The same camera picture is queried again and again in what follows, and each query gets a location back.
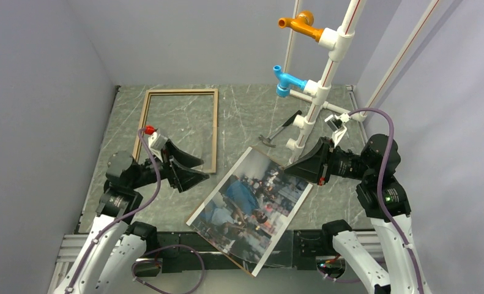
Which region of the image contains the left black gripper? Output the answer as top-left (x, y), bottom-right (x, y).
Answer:
top-left (129, 139), bottom-right (209, 192)

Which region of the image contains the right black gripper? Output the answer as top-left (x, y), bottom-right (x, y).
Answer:
top-left (283, 135), bottom-right (371, 183)

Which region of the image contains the wooden picture frame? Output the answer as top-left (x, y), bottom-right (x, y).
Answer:
top-left (138, 88), bottom-right (219, 174)

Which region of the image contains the printed photo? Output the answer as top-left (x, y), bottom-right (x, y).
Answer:
top-left (186, 147), bottom-right (313, 277)

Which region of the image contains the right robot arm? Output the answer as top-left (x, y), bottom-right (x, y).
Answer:
top-left (284, 134), bottom-right (431, 293)

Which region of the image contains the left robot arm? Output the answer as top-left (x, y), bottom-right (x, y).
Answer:
top-left (53, 135), bottom-right (209, 293)

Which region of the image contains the blue plastic faucet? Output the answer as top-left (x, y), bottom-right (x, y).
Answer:
top-left (273, 65), bottom-right (307, 97)

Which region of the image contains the white pvc pipe stand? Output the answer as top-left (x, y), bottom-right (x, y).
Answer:
top-left (283, 0), bottom-right (445, 165)

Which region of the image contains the orange plastic faucet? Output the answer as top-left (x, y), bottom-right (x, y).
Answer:
top-left (278, 10), bottom-right (324, 42)

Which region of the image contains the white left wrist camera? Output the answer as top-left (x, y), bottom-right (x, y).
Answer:
top-left (144, 126), bottom-right (169, 154)

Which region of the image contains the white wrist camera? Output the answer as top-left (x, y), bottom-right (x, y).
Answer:
top-left (324, 113), bottom-right (350, 145)
top-left (144, 126), bottom-right (169, 154)

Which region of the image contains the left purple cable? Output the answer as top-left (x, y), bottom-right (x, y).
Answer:
top-left (63, 127), bottom-right (206, 294)

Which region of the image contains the purple cable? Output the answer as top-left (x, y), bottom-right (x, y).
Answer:
top-left (63, 127), bottom-right (206, 294)
top-left (316, 108), bottom-right (425, 294)

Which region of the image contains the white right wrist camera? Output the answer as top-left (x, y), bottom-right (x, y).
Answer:
top-left (324, 113), bottom-right (350, 145)

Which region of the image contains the black handled hammer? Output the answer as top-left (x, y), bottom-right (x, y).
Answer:
top-left (258, 110), bottom-right (302, 148)

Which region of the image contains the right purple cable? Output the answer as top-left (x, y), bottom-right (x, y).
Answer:
top-left (316, 108), bottom-right (425, 294)

